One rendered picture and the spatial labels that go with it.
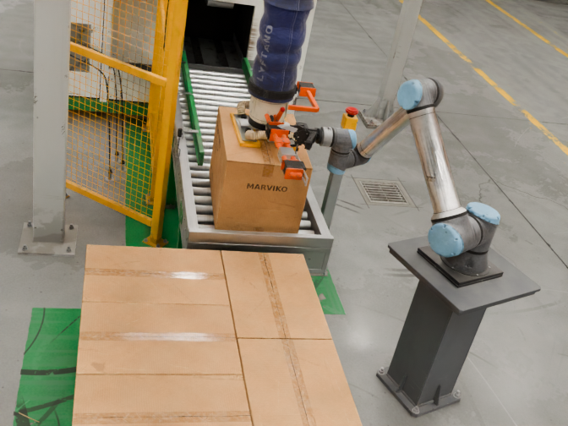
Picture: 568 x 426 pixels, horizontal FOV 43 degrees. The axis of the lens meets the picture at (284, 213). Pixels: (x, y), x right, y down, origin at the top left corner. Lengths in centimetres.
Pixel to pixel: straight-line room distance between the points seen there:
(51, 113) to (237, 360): 170
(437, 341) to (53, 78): 222
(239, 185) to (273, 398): 108
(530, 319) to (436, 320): 129
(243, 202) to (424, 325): 101
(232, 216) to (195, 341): 78
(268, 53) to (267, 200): 67
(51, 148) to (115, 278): 105
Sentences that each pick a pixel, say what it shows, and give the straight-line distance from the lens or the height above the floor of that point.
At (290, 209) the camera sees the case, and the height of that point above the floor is 72.
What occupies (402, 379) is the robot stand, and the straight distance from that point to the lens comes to 360.
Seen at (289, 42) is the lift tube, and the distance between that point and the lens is 328.
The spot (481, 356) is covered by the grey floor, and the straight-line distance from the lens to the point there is 410.
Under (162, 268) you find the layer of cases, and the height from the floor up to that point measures 54.
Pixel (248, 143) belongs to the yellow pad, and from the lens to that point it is 338.
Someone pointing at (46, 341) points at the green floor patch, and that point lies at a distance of 361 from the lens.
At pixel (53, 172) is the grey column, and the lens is 398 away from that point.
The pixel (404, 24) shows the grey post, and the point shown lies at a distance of 624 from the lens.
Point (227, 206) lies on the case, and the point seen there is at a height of 71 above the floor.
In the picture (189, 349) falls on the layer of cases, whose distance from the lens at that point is 280.
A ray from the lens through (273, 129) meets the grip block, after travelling 322.
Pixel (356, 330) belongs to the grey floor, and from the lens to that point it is 394.
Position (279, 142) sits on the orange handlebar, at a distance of 315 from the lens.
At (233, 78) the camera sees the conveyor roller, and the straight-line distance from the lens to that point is 530.
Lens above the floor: 243
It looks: 30 degrees down
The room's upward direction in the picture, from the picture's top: 12 degrees clockwise
